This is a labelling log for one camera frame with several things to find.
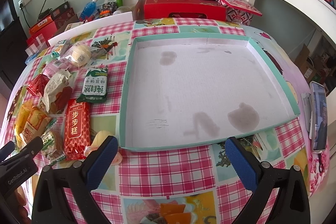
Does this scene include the large red gift box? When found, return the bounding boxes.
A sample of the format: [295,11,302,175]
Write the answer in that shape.
[143,0,226,21]

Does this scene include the yellow bread snack pack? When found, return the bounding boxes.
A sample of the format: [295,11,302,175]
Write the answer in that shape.
[14,100,51,148]

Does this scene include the stacked red boxes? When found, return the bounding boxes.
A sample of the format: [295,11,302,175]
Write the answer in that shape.
[26,1,79,46]

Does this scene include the smartphone in white case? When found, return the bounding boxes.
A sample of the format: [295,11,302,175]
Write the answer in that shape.
[310,81,327,153]

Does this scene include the red gold long snack pack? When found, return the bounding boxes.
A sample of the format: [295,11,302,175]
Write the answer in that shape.
[64,99,91,161]

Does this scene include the red patterned lidded box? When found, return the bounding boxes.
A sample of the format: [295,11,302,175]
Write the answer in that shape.
[218,0,263,26]

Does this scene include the cardboard box on floor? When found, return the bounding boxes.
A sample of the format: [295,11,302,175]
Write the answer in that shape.
[294,44,317,83]

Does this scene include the white phone stand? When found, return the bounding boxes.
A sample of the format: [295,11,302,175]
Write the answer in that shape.
[301,92,312,139]

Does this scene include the yellow jelly cup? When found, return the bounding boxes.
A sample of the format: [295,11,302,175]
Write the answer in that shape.
[84,130,122,165]

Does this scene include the blue drink bottle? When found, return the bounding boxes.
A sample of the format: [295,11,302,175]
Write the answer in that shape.
[79,0,97,22]

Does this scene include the cream white snack pack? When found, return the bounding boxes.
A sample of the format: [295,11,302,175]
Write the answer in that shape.
[42,69,72,114]

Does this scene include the small red foil snack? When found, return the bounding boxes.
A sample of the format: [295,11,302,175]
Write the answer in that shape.
[27,74,50,97]

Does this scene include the round bun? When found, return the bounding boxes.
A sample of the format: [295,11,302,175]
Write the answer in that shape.
[64,44,91,68]

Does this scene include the pink snack pack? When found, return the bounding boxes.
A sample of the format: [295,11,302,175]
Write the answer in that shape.
[42,59,71,79]

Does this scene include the wall power socket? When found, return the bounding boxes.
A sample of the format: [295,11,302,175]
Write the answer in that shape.
[18,0,31,9]

